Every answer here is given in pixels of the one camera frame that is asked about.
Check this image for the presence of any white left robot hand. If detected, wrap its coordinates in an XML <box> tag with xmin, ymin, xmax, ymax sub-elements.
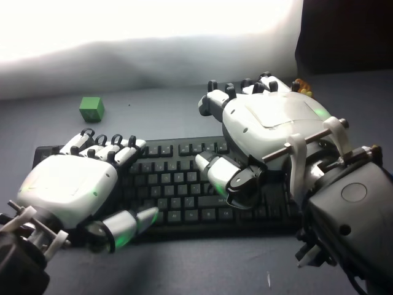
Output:
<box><xmin>15</xmin><ymin>127</ymin><xmax>160</xmax><ymax>254</ymax></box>

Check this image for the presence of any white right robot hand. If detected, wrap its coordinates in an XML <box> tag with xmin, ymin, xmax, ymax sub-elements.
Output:
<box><xmin>195</xmin><ymin>72</ymin><xmax>332</xmax><ymax>210</ymax></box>

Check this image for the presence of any orange yellow toy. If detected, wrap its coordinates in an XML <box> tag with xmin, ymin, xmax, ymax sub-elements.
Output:
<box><xmin>290</xmin><ymin>78</ymin><xmax>314</xmax><ymax>98</ymax></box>

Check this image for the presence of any green cube block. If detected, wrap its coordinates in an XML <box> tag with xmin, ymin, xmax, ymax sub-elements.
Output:
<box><xmin>79</xmin><ymin>96</ymin><xmax>106</xmax><ymax>124</ymax></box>

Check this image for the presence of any black computer keyboard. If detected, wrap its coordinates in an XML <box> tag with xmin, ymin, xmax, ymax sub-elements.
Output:
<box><xmin>32</xmin><ymin>135</ymin><xmax>303</xmax><ymax>238</ymax></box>

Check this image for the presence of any black backdrop panel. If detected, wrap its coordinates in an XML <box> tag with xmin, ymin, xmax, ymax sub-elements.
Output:
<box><xmin>294</xmin><ymin>0</ymin><xmax>393</xmax><ymax>77</ymax></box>

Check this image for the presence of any grey table cloth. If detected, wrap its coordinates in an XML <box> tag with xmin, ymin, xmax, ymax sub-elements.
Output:
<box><xmin>0</xmin><ymin>72</ymin><xmax>393</xmax><ymax>295</ymax></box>

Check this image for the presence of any white backdrop sheet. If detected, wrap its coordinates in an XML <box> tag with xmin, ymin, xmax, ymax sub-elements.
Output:
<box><xmin>0</xmin><ymin>0</ymin><xmax>305</xmax><ymax>101</ymax></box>

